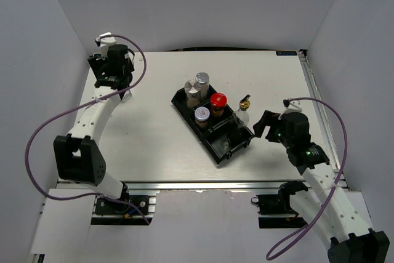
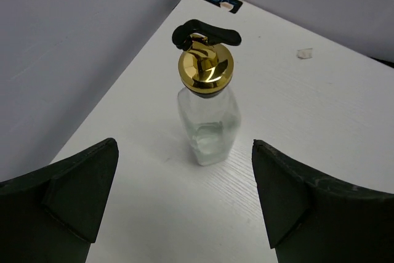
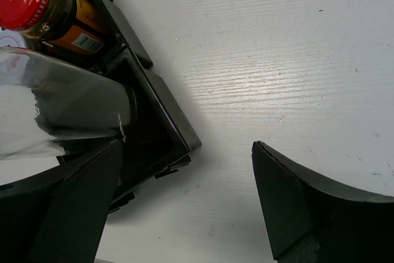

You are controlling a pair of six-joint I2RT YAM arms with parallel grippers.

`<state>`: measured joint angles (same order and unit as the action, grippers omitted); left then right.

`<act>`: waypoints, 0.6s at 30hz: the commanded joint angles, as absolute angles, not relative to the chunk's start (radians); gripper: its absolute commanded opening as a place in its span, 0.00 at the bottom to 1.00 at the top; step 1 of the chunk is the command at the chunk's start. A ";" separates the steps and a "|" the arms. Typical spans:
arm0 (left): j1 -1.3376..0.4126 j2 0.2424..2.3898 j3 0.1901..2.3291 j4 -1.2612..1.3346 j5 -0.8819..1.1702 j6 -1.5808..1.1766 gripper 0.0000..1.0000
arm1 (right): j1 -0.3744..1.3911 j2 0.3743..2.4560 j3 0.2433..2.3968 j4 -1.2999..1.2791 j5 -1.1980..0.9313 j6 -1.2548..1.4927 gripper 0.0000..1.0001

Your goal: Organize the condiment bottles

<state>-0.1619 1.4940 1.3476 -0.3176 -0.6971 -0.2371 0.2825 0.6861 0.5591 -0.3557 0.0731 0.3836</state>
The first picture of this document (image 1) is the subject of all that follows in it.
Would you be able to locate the white-label lid spice jar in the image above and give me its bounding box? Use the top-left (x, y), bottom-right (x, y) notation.
top-left (194, 107), bottom-right (210, 129)

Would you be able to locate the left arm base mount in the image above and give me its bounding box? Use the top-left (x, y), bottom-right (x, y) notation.
top-left (90, 191), bottom-right (157, 226)

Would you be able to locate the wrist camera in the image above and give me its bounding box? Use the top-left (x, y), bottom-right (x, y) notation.
top-left (95, 32), bottom-right (117, 55)
top-left (278, 99), bottom-right (302, 120)

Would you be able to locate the black three-compartment tray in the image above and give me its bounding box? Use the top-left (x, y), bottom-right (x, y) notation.
top-left (171, 86), bottom-right (254, 164)

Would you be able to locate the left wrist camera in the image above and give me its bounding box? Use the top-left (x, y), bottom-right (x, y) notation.
top-left (95, 32), bottom-right (117, 55)

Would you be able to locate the red-lid sauce jar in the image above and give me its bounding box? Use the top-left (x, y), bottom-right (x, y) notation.
top-left (210, 92), bottom-right (227, 118)

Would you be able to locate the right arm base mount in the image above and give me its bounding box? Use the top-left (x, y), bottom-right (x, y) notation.
top-left (251, 180), bottom-right (308, 229)

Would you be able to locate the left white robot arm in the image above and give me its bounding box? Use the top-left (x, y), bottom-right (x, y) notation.
top-left (54, 44), bottom-right (134, 213)

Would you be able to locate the clear glass gold-spout bottle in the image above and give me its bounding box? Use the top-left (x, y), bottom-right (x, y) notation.
top-left (119, 86), bottom-right (132, 103)

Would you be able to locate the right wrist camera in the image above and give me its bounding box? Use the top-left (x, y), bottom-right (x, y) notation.
top-left (278, 99), bottom-right (302, 120)

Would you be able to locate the glass bottle with dark sauce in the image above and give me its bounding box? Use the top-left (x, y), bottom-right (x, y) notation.
top-left (227, 94), bottom-right (251, 145)

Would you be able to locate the silver-lid white seasoning bottle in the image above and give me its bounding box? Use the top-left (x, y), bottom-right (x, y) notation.
top-left (183, 79), bottom-right (201, 108)

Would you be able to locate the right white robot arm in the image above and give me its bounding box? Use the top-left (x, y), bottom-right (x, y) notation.
top-left (253, 110), bottom-right (390, 262)

